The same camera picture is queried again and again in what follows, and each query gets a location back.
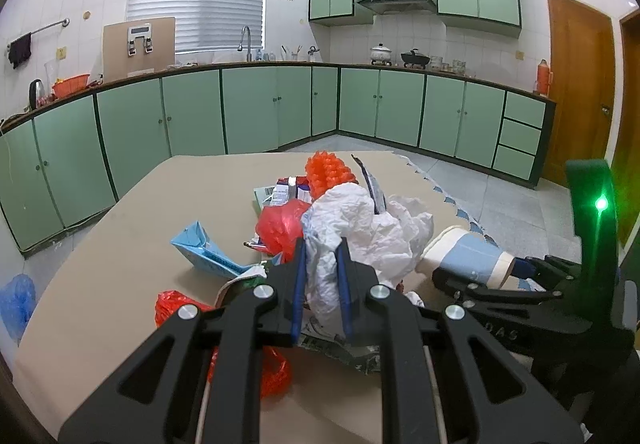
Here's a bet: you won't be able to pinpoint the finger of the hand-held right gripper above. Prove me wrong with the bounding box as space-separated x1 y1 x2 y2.
512 254 583 282
431 266 568 319

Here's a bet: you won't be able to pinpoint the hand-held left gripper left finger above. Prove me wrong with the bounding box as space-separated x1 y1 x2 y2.
57 238 308 444

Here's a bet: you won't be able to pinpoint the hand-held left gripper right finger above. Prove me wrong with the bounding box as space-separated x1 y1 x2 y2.
335 236 583 444

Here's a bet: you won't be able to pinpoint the white blue paper cup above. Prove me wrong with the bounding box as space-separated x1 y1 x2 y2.
422 225 516 289

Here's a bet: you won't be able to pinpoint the red plastic bag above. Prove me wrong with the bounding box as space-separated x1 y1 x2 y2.
154 290 293 397
255 199 313 265

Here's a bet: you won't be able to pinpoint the white plastic bag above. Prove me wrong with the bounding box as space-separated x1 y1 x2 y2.
300 181 436 340

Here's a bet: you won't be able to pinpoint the green white crumpled wrapper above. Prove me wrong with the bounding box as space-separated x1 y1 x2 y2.
217 268 271 309

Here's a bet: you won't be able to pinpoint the printed newspaper sheet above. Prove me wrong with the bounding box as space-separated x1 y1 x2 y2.
297 314 386 375

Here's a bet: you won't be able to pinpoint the small labelled carton box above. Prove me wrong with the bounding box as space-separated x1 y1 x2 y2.
252 176 313 212

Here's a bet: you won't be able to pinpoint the blue folded carton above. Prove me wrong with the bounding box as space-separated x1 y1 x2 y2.
170 220 261 281

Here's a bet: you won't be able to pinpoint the dark foil wrapper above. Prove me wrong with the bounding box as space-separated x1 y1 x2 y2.
350 154 388 215

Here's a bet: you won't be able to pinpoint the orange foam net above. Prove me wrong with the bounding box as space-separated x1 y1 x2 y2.
305 150 358 199

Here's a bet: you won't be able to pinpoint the green base cabinets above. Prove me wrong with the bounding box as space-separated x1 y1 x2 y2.
0 64 557 255

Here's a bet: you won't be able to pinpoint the wooden door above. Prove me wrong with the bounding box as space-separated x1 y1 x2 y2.
542 0 615 187

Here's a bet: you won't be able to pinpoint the orange thermos flask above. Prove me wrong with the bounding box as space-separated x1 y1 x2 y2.
536 58 552 97

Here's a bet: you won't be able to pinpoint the black wok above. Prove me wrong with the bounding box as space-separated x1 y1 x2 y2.
400 48 432 68

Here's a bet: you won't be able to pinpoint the blue plastic bag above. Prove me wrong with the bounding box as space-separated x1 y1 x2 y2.
0 274 37 345

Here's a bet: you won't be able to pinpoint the grey range hood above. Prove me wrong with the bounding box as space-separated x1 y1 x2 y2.
356 0 436 15

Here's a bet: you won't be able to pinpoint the orange plastic basket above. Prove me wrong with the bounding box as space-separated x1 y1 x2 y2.
52 74 92 98

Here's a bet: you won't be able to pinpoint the black electric kettle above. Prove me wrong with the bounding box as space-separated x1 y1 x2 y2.
28 78 47 110

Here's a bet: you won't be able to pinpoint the dark cloth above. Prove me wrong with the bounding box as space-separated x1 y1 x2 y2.
8 34 32 69

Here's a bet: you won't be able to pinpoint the wooden door frame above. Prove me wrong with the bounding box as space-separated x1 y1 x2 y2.
619 8 640 245

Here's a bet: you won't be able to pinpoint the white bracket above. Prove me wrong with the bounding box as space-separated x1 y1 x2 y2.
126 24 153 57

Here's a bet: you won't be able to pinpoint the steel towel rail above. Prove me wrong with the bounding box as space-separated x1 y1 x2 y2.
6 18 71 49

